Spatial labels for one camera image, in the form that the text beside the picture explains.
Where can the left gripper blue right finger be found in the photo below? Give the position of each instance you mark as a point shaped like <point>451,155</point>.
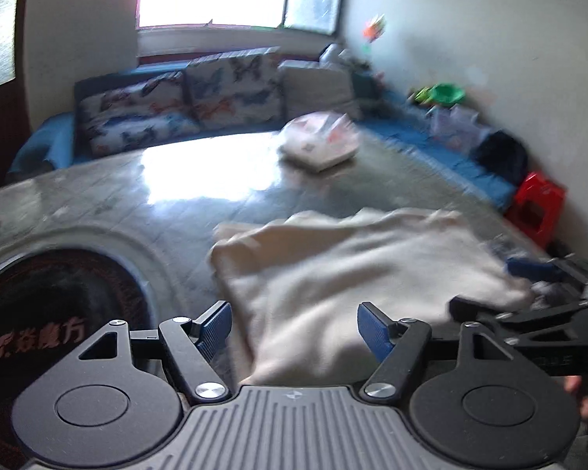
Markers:
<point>397,345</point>

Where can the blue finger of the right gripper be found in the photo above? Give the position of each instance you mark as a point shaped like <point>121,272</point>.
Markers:
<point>460,308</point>
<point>534,270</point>

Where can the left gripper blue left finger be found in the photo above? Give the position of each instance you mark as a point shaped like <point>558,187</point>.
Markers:
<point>189,345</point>

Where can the cream white shirt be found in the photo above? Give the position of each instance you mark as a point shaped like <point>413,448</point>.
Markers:
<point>295,285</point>

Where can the person's right hand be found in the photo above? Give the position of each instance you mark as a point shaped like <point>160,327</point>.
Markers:
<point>574,386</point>

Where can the red plastic stool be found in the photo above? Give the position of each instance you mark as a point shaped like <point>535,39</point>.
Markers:
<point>536,208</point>

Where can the black backpack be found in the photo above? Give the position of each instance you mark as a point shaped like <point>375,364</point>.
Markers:
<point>501,154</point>

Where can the black round induction cooker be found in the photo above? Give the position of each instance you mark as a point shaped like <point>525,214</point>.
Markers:
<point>57,288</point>

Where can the clear plastic storage box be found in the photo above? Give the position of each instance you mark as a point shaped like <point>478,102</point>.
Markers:
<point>457,128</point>

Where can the green plastic bowl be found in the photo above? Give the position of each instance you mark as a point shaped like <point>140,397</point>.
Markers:
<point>443,94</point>

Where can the pink white tissue box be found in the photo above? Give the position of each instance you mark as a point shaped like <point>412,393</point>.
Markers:
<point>320,140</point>

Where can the left butterfly print cushion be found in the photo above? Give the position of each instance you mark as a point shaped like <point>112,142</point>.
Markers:
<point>137,116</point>

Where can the butterfly print cushion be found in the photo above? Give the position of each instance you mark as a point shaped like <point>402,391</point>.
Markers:
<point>137,116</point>
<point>236,88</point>

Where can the blue sofa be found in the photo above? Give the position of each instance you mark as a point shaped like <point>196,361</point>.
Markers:
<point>56,143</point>

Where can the right butterfly print cushion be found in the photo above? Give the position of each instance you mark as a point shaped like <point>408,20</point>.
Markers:
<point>236,88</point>

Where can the plain beige cushion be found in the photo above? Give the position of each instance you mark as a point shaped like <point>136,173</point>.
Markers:
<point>309,87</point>

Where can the colourful pinwheel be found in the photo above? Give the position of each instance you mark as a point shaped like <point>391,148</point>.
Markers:
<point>373,30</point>

